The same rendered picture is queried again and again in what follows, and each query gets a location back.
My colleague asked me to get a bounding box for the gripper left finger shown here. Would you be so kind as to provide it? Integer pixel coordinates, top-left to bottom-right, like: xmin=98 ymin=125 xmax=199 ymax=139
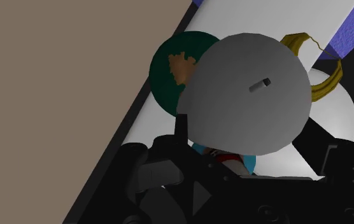
xmin=119 ymin=114 xmax=212 ymax=224

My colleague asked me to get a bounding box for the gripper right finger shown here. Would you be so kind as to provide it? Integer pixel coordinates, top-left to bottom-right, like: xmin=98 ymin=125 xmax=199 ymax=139
xmin=292 ymin=117 xmax=354 ymax=199

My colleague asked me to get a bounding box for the grey round ball with stem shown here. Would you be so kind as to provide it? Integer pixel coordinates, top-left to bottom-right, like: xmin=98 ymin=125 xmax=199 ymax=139
xmin=176 ymin=32 xmax=313 ymax=157

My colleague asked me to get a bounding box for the white round bowl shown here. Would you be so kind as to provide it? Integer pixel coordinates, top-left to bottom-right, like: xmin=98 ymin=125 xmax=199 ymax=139
xmin=253 ymin=68 xmax=354 ymax=181

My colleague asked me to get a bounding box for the dark green globe, orange patch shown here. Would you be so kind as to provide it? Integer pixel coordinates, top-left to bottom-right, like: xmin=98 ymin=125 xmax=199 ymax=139
xmin=148 ymin=31 xmax=221 ymax=118

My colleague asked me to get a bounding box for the white table with black edge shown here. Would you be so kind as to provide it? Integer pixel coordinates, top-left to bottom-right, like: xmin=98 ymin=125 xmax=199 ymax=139
xmin=62 ymin=0 xmax=354 ymax=224

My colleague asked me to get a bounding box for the yellow banana-shaped ring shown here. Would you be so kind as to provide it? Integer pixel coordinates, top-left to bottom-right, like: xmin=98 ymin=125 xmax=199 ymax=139
xmin=279 ymin=32 xmax=344 ymax=103

